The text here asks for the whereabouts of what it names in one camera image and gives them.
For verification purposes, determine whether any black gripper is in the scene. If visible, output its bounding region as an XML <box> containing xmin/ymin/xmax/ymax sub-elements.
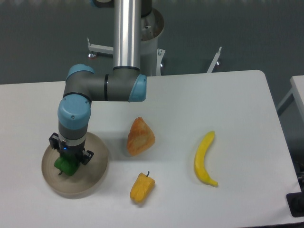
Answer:
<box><xmin>49</xmin><ymin>133</ymin><xmax>94</xmax><ymax>165</ymax></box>

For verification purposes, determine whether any green bell pepper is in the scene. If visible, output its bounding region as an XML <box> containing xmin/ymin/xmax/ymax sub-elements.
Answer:
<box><xmin>54</xmin><ymin>156</ymin><xmax>80</xmax><ymax>176</ymax></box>

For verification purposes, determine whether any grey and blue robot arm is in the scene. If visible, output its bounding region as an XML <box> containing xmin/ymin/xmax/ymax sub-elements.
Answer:
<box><xmin>49</xmin><ymin>0</ymin><xmax>152</xmax><ymax>166</ymax></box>

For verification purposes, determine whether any beige round plate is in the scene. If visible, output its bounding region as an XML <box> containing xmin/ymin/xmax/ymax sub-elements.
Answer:
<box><xmin>41</xmin><ymin>133</ymin><xmax>108</xmax><ymax>198</ymax></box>

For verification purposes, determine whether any yellow bell pepper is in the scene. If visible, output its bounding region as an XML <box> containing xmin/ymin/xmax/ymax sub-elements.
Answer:
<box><xmin>129</xmin><ymin>171</ymin><xmax>155</xmax><ymax>204</ymax></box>

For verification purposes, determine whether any orange bread slice toy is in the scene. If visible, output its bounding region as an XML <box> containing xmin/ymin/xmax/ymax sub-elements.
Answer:
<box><xmin>127</xmin><ymin>117</ymin><xmax>155</xmax><ymax>156</ymax></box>

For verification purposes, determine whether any yellow banana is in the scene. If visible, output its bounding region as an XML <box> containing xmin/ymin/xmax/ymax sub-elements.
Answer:
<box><xmin>194</xmin><ymin>131</ymin><xmax>218</xmax><ymax>187</ymax></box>

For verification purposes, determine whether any white side table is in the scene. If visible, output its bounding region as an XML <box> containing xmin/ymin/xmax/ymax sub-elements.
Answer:
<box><xmin>276</xmin><ymin>75</ymin><xmax>304</xmax><ymax>119</ymax></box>

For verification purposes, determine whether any black device at edge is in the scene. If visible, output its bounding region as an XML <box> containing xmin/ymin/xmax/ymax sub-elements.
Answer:
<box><xmin>286</xmin><ymin>192</ymin><xmax>304</xmax><ymax>218</ymax></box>

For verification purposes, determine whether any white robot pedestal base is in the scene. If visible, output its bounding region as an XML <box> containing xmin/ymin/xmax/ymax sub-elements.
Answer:
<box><xmin>87</xmin><ymin>8</ymin><xmax>222</xmax><ymax>76</ymax></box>

